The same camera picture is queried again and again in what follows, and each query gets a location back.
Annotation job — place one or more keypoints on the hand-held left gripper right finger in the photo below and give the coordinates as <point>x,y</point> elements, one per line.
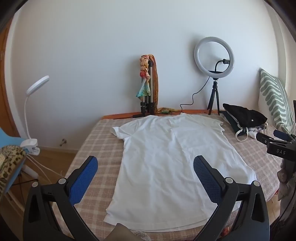
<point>204,176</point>

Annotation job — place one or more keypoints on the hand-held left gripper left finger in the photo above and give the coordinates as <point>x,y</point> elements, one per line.
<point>86,176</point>

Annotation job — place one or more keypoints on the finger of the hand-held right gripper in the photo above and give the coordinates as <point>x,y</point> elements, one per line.
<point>266,138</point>
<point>283,135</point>

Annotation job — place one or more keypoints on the white t-shirt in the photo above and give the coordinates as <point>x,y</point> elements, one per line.
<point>161,150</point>

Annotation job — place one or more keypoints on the white folded garment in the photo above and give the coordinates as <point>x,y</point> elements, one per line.
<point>245,133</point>

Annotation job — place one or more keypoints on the floral cloth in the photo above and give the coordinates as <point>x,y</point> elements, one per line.
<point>284,180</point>

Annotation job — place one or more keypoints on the black folded garment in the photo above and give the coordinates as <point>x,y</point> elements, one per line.
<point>245,114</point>

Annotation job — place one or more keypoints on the green striped pillow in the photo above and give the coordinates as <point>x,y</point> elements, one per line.
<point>275,99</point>

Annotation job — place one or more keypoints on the beige checked blanket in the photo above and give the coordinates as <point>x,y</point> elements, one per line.
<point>97,139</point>

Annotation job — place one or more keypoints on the metal door stopper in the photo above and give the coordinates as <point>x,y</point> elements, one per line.
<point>63,141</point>

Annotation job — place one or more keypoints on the white clip desk lamp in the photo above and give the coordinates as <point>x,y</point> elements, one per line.
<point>30,141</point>

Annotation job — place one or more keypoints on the orange patterned bedsheet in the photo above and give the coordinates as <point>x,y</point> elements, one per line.
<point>115,115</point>

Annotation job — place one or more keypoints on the small black tripod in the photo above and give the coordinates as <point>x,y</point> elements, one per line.
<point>215,92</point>

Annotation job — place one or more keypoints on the blue chair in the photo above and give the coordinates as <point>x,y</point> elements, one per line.
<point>13,178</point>

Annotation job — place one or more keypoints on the leopard print cloth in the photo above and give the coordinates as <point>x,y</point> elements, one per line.
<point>10,162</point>

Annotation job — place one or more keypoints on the black power adapter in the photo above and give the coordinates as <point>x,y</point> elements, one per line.
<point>141,115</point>

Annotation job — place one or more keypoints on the colourful patterned scarf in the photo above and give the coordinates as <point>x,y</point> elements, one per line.
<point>155,81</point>

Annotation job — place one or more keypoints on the silver camera tripod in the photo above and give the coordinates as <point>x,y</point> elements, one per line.
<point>149,92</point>

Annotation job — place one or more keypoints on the wooden door frame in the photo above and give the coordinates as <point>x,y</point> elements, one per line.
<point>8,104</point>

